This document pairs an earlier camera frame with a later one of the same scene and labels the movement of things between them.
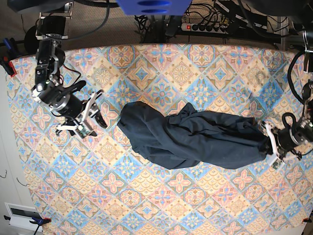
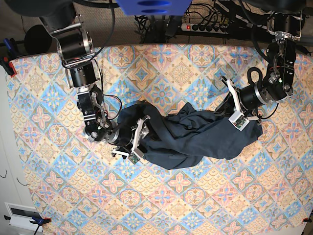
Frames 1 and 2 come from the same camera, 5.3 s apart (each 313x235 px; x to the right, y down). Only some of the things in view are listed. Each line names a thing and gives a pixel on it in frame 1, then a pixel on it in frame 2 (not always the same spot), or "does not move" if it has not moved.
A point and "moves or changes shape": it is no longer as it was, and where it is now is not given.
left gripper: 61,100 to 105,131
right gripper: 288,138 to 258,93
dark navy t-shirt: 188,138 moves or changes shape
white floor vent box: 21,215 does not move
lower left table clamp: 38,221 does not move
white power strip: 205,28 does not move
